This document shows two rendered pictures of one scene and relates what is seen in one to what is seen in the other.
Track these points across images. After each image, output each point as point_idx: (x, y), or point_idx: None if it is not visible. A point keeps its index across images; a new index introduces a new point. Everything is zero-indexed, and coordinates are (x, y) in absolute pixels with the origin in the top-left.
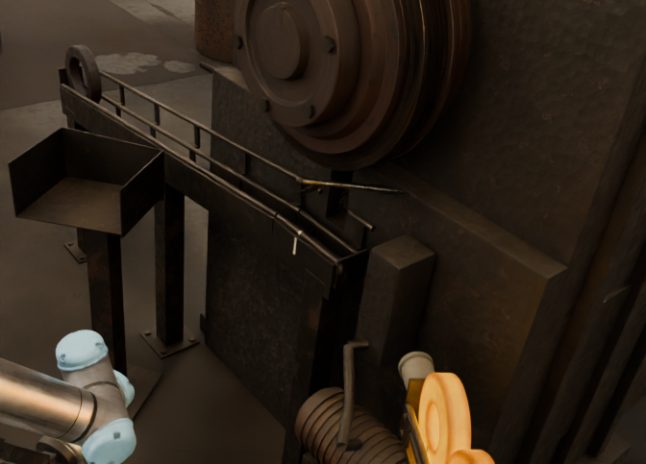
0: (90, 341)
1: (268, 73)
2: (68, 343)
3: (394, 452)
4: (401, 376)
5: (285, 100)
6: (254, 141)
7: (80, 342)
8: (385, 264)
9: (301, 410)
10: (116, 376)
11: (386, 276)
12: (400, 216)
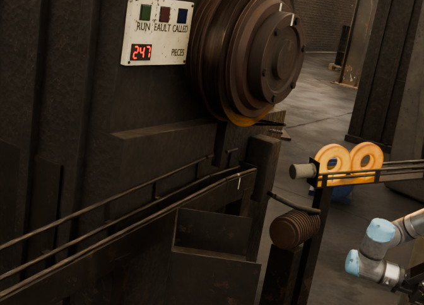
0: (380, 220)
1: (271, 81)
2: (387, 226)
3: (306, 206)
4: (298, 177)
5: (277, 90)
6: (163, 167)
7: (383, 223)
8: (278, 143)
9: (294, 232)
10: (354, 250)
11: (278, 148)
12: (245, 132)
